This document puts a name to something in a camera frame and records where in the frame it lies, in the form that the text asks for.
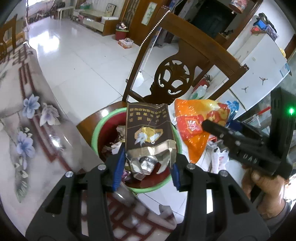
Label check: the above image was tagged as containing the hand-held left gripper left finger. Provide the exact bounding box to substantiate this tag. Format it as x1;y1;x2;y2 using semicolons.
25;144;127;241

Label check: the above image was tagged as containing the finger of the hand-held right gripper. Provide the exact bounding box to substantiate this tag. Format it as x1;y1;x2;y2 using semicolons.
228;119;271;139
202;119;246;151

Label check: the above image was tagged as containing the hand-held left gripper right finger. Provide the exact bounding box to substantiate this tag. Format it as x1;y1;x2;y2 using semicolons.
170;153;271;241

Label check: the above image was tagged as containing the orange snack bag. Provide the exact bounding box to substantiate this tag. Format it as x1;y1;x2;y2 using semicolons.
173;98;240;164

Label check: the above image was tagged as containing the green rimmed red basin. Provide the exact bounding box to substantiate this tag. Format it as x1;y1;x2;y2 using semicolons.
91;108;183;194

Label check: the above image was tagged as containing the brown foil bag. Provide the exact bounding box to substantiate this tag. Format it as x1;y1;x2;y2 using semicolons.
125;102;177;174

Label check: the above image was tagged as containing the person's right forearm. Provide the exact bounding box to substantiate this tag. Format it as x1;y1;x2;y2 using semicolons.
257;197;294;232

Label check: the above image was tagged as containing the person's right hand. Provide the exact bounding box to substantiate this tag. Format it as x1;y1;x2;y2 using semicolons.
242;166;286;207

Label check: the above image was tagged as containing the white printed plastic bag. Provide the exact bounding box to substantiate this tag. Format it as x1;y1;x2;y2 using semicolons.
208;137;229;174

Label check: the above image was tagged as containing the white plastic jug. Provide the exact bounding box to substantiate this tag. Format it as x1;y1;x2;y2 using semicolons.
191;85;207;100

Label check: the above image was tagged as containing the red fire extinguisher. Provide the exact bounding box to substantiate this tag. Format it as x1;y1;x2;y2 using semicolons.
193;74;212;93

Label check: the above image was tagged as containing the carved wooden chair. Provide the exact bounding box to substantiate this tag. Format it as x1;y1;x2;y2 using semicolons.
76;11;249;139
0;14;19;62

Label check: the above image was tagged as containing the blue red toy box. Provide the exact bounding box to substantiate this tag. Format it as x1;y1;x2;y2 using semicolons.
251;13;278;39

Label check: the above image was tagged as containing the red round tin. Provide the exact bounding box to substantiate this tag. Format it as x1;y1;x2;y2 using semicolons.
230;0;248;13

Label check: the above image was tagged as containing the cardboard box on floor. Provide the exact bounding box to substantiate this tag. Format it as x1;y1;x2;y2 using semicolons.
118;38;134;49

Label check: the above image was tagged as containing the red waste bin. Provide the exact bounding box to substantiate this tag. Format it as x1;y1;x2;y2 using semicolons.
115;22;129;42

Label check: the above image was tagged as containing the framed green painting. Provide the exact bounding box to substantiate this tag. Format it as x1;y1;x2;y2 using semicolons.
142;2;158;25

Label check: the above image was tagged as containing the low television cabinet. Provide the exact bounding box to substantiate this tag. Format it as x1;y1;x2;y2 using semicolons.
73;9;121;36

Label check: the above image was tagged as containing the white bench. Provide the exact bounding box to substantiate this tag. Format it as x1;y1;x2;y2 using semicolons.
57;6;75;20

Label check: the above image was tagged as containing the white bead string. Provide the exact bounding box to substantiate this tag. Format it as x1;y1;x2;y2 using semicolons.
126;6;168;82

